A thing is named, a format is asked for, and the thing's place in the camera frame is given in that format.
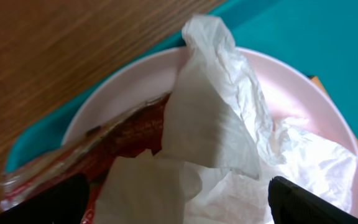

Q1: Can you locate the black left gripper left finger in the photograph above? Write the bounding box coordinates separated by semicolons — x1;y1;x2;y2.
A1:
0;174;90;224

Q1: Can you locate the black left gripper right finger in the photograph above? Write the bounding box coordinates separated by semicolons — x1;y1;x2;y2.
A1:
268;176;358;224

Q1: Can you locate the white tissue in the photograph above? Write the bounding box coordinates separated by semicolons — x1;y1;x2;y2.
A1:
94;16;357;223

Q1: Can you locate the red snack wrapper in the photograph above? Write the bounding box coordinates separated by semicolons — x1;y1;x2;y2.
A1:
0;93;170;223

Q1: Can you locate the large pink plate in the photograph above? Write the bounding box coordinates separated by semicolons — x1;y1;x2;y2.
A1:
61;46;358;220

